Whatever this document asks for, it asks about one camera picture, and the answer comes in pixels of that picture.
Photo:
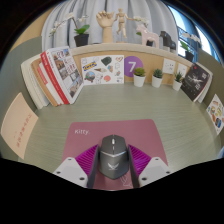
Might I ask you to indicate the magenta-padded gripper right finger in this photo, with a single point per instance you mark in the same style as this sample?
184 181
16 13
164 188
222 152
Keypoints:
156 169

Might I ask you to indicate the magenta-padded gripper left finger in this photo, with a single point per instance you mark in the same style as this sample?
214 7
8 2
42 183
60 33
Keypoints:
68 170

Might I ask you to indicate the dark grey computer mouse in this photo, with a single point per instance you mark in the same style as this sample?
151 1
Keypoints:
113 160

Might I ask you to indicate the dusty pink mouse pad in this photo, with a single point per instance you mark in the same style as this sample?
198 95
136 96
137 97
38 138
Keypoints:
140 133

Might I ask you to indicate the peach coloured book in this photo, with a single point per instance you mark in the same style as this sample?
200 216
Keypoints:
18 126

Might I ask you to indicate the colourful sticker card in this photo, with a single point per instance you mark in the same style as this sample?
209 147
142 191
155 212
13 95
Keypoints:
216 113

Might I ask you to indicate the small plant in white pot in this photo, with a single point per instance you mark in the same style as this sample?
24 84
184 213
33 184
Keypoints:
177 85
139 81
157 81

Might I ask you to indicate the brown cover book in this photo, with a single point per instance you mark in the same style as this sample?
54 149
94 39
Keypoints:
41 81

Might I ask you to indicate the white book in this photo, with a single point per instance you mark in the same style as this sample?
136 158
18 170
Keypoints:
208 88

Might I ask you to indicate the black cover book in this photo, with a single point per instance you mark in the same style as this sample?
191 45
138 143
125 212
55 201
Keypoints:
198 81

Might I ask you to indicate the white books stack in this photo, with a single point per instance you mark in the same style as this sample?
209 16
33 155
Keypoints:
30 80

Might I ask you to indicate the red-spined photo magazine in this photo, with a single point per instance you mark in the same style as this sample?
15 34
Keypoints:
65 71

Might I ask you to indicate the white illustrated sticker sheet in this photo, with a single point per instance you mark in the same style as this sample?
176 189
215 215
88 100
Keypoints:
101 70

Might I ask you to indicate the purple round number sign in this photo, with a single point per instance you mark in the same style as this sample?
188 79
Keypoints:
131 64

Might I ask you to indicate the green desk partition panel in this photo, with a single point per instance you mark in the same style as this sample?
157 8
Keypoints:
16 63
215 76

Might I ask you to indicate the white orchid in black pot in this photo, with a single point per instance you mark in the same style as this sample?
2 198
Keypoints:
189 55
81 40

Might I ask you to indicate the black wooden horse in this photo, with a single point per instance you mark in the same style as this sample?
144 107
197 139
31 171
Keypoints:
166 40

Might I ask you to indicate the pink wooden horse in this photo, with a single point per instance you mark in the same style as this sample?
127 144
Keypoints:
148 36

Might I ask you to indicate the white orchid plant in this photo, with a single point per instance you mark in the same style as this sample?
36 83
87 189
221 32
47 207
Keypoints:
141 20

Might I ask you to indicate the window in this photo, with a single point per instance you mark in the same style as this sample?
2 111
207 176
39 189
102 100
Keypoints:
190 23

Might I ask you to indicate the wooden artist mannequin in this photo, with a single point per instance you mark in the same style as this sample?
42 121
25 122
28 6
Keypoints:
121 21

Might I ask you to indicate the grey curtain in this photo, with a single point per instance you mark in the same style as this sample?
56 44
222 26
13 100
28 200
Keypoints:
90 8

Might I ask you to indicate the white wall outlet plate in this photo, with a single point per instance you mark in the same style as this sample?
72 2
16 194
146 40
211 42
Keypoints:
182 69
169 66

